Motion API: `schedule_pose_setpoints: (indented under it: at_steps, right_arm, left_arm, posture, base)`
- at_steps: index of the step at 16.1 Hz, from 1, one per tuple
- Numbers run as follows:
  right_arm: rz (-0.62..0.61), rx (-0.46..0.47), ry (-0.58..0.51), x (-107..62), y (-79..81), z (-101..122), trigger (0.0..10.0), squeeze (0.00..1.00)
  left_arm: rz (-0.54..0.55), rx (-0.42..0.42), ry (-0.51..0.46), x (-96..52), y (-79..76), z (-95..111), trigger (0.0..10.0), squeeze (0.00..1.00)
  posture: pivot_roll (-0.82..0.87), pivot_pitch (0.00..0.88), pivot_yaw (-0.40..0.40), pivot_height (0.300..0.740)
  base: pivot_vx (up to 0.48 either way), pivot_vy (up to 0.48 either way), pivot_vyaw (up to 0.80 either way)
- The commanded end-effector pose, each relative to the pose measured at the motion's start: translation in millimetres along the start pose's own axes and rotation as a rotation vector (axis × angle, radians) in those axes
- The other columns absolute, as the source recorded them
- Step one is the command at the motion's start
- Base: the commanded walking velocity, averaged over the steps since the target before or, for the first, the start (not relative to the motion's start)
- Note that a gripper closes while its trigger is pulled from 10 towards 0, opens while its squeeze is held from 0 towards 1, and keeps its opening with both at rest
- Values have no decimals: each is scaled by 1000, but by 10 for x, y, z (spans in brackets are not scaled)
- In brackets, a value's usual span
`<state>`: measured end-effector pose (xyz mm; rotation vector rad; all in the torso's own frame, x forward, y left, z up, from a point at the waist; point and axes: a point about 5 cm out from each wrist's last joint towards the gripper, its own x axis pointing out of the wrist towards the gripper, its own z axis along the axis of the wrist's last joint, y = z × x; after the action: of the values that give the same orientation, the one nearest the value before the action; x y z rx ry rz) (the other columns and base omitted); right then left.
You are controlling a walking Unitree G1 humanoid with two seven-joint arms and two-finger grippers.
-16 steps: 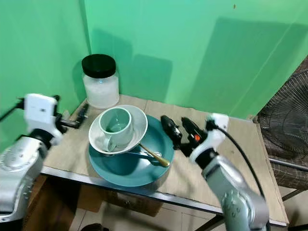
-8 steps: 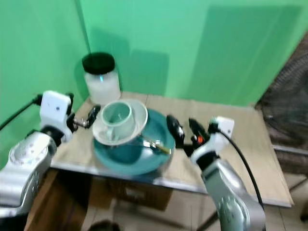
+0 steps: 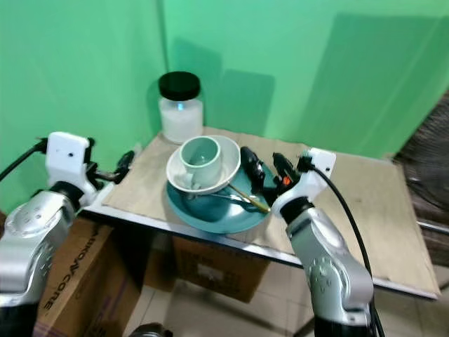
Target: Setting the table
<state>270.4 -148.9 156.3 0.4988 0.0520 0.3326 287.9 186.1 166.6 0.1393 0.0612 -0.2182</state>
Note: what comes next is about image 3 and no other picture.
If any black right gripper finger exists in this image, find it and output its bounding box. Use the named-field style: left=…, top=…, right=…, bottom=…
left=272, top=154, right=300, bottom=185
left=240, top=146, right=268, bottom=197

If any white ceramic bowl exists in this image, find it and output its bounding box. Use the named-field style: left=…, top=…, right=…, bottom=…
left=166, top=135, right=242, bottom=194

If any gold metal spoon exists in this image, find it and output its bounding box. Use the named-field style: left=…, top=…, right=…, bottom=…
left=227, top=183, right=272, bottom=213

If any silver metal spoon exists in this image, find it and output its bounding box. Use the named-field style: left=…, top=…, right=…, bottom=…
left=195, top=192, right=253, bottom=206

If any pale green ceramic cup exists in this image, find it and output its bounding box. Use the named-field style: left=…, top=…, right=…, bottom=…
left=180, top=137, right=222, bottom=189

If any teal ceramic plate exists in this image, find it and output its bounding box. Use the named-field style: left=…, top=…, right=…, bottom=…
left=166, top=168, right=274, bottom=234

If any glass jar with black lid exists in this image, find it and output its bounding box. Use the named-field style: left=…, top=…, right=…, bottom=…
left=158, top=71, right=205, bottom=145

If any plain brown cardboard box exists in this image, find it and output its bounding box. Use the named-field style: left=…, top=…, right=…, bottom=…
left=171, top=235, right=265, bottom=305

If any printed brown cardboard box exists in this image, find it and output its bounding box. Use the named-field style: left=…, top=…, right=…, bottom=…
left=34, top=216, right=114, bottom=337

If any dark mesh chair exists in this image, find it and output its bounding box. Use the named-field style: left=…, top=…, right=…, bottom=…
left=391, top=90, right=449, bottom=248

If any dark robot foot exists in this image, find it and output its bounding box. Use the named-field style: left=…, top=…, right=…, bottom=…
left=129, top=322, right=173, bottom=337

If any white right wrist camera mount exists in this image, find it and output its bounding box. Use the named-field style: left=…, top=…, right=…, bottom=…
left=273, top=148, right=337, bottom=215

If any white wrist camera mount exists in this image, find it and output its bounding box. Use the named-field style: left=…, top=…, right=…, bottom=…
left=273, top=148, right=337, bottom=215
left=45, top=131, right=93, bottom=195

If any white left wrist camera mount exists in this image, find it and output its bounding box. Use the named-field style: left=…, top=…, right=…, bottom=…
left=45, top=131, right=93, bottom=195

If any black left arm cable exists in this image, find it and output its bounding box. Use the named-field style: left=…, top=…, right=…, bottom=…
left=0, top=139, right=48, bottom=180

